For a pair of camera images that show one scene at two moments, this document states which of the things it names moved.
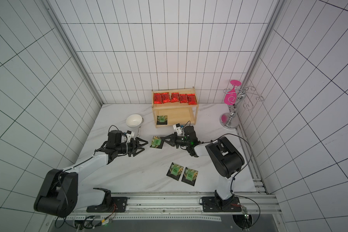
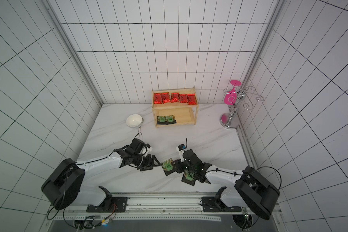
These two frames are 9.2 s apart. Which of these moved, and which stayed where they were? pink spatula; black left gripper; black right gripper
Moved: black left gripper; black right gripper
Stayed: pink spatula
